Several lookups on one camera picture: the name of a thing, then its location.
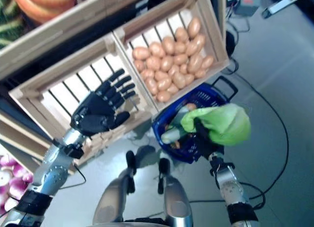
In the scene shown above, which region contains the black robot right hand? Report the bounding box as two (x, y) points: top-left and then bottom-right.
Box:
(193, 117), (226, 162)

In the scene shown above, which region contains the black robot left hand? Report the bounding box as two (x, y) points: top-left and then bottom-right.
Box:
(70, 68), (137, 137)

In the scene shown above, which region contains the blue plastic shopping basket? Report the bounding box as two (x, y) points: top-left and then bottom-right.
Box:
(151, 83), (231, 165)

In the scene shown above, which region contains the wooden slatted crate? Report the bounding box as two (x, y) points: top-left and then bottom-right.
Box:
(8, 36), (159, 163)
(112, 0), (231, 112)
(0, 0), (229, 173)

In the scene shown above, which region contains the black robot right foot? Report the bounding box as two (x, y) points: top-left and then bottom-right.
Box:
(158, 158), (171, 195)

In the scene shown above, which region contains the black robot foot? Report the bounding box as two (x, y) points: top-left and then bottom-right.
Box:
(125, 150), (137, 175)
(158, 158), (171, 195)

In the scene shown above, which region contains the black robot left foot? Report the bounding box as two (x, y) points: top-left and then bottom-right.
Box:
(125, 150), (137, 175)

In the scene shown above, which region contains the silver robot left leg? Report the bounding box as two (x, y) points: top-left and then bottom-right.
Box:
(93, 168), (135, 225)

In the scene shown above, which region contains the wide wooden crate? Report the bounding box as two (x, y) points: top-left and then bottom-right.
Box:
(0, 0), (207, 78)

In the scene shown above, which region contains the purple white onion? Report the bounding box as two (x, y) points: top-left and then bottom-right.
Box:
(0, 155), (18, 169)
(6, 184), (25, 200)
(17, 171), (34, 186)

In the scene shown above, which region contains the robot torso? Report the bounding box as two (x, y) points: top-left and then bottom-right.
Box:
(115, 216), (170, 227)

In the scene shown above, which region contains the small orange pumpkin green stem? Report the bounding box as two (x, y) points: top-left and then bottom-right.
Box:
(11, 0), (77, 24)

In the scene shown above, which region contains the green striped pumpkin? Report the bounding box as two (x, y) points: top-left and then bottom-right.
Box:
(0, 0), (25, 50)

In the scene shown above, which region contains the grey box red label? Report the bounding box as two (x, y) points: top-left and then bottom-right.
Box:
(234, 0), (261, 16)

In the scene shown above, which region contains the white desk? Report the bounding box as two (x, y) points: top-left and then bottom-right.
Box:
(261, 0), (305, 19)

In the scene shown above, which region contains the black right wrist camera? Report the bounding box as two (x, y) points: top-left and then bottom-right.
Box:
(209, 156), (236, 175)

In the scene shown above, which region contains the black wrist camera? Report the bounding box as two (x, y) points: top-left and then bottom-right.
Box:
(64, 143), (85, 160)
(209, 156), (236, 175)

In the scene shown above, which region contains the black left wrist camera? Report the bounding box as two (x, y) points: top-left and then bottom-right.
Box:
(64, 143), (85, 160)

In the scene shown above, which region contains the black basket handle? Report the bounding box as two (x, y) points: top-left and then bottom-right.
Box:
(211, 76), (238, 100)

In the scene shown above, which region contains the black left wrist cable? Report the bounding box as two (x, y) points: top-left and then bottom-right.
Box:
(58, 163), (87, 190)

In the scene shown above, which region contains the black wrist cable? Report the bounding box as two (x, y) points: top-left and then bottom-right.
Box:
(58, 163), (87, 190)
(239, 181), (267, 210)

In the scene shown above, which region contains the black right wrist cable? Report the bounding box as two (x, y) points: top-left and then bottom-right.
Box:
(239, 181), (267, 210)

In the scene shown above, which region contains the black floor cable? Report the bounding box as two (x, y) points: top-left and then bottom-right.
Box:
(230, 57), (290, 203)

